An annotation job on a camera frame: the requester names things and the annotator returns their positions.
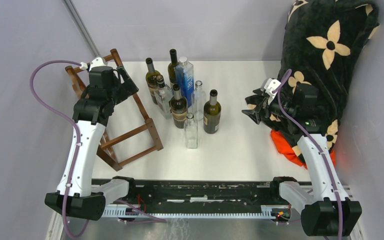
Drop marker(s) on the orange cloth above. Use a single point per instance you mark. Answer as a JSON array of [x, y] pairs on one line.
[[292, 153]]

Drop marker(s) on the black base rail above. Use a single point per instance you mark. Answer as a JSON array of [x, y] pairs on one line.
[[201, 199]]

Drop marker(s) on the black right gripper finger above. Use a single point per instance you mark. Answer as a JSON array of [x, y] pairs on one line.
[[254, 114], [262, 96]]

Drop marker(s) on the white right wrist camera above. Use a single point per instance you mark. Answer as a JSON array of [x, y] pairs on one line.
[[270, 86]]

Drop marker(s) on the clear round glass bottle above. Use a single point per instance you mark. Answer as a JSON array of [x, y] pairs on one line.
[[198, 100]]

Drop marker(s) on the aluminium corner profile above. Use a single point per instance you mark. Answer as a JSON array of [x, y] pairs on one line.
[[81, 27]]

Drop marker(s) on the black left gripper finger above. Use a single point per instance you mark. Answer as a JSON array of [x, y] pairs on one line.
[[92, 93], [127, 88]]

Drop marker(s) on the black floral blanket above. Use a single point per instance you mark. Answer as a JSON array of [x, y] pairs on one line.
[[321, 46]]

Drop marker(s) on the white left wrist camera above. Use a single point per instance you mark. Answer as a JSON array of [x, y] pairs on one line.
[[97, 62]]

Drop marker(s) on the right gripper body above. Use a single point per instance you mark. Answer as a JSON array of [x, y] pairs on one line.
[[273, 107]]

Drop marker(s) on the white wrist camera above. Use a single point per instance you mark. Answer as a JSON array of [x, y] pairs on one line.
[[97, 62], [270, 86]]

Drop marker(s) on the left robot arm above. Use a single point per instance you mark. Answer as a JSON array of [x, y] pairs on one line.
[[75, 194]]

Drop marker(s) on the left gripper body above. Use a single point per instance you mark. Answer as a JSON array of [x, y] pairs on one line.
[[115, 90]]

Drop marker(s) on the green wine bottle right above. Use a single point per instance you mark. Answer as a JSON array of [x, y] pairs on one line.
[[212, 113]]

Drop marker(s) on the green wine bottle left rear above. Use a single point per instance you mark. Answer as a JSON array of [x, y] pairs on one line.
[[151, 78]]

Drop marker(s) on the blue square glass bottle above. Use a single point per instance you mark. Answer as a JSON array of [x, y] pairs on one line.
[[184, 73]]

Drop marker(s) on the green wine bottle brown label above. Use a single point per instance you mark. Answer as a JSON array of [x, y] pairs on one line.
[[179, 107]]

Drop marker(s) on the brown wooden wine rack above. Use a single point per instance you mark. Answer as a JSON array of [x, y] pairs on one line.
[[105, 151]]

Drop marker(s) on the clear square bottle black cap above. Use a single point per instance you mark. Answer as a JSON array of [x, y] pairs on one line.
[[163, 94]]

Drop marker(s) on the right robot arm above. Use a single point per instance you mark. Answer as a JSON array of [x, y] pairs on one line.
[[328, 210]]

